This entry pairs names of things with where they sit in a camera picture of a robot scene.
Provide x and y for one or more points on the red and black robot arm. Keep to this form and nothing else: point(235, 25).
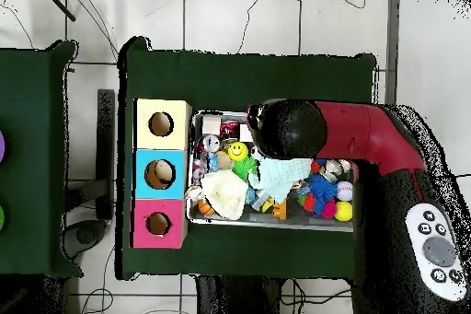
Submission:
point(368, 133)

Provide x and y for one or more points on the metal mesh bin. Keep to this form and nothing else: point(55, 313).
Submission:
point(294, 218)

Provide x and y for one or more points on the yellow smiley ball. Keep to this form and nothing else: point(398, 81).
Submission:
point(238, 152)

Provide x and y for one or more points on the green spiky ball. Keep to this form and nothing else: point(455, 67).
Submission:
point(243, 168)

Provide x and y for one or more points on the plain wooden cube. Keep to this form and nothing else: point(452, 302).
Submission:
point(245, 132)
point(211, 125)

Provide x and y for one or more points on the cream yellow cloth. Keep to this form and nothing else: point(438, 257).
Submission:
point(224, 192)

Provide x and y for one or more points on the mint green cloth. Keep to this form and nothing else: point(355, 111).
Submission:
point(279, 177)

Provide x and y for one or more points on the dark green table cloth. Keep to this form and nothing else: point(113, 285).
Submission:
point(239, 82)

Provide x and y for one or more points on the blue puffer ball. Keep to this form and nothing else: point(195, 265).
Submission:
point(322, 188)

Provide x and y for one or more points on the white baseball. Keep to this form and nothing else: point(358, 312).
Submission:
point(344, 191)

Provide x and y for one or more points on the black upright panel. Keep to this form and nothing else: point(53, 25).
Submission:
point(105, 144)

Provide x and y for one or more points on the grey floor stand base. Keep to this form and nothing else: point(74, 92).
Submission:
point(86, 234)

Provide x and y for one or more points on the green cloth side table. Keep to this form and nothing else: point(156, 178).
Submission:
point(29, 163)

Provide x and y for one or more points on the purple round object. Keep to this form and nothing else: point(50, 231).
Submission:
point(1, 146)

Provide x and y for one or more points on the dark slanted rod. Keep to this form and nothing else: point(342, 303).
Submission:
point(57, 2)

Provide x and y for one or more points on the green round object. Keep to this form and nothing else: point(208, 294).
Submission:
point(1, 218)

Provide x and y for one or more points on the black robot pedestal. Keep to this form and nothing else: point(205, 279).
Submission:
point(235, 295)

